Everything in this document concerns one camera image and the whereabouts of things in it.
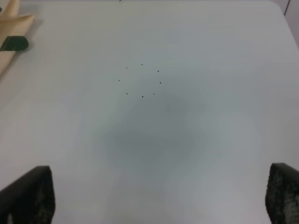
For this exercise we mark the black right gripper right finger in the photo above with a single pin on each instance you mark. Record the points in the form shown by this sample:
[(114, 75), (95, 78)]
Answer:
[(282, 194)]

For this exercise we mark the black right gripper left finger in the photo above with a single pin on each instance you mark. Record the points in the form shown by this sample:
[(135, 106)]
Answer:
[(30, 199)]

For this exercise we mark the white linen bag green handles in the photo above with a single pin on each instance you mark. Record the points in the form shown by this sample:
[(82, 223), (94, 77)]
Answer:
[(13, 28)]

